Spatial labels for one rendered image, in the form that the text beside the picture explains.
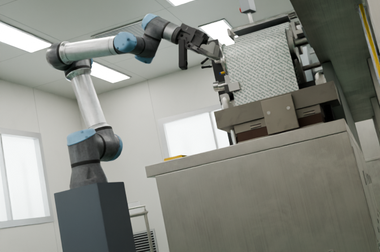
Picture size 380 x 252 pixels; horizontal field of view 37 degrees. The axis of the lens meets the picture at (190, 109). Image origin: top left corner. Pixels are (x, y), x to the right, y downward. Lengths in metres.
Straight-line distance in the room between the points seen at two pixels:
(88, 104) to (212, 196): 0.83
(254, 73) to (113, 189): 0.70
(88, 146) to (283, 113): 0.82
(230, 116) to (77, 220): 0.72
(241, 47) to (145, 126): 6.20
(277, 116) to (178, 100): 6.32
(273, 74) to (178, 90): 6.10
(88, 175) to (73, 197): 0.10
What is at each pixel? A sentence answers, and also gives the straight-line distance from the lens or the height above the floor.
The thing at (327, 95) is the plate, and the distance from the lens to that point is 1.82.
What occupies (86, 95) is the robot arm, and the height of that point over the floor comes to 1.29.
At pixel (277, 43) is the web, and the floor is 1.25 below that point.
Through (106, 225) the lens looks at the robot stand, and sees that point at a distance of 2.14.
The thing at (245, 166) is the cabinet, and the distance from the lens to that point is 1.78.
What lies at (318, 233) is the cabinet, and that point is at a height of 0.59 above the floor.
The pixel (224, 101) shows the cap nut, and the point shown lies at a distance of 1.90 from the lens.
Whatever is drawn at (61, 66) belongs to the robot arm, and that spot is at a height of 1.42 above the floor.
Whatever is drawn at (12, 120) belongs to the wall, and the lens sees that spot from 7.21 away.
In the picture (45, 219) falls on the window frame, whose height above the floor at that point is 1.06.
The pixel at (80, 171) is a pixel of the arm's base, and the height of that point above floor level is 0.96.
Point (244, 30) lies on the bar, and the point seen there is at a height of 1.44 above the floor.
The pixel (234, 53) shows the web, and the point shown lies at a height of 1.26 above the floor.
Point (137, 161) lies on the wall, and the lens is 8.25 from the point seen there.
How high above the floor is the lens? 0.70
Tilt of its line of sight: 11 degrees up
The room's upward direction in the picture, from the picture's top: 12 degrees counter-clockwise
